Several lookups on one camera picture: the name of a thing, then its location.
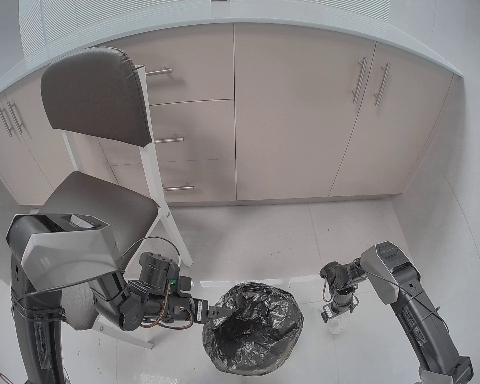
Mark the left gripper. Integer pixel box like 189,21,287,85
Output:
170,294,236,327

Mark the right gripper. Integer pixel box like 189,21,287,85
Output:
321,287,358,325

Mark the black plastic bag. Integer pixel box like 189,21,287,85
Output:
202,283,305,377

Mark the grey padded white-framed chair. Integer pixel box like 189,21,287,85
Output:
34,47,194,351

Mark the black cable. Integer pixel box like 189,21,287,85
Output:
119,235,181,265

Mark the beige cabinet with metal handles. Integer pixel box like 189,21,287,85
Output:
0,17,466,207

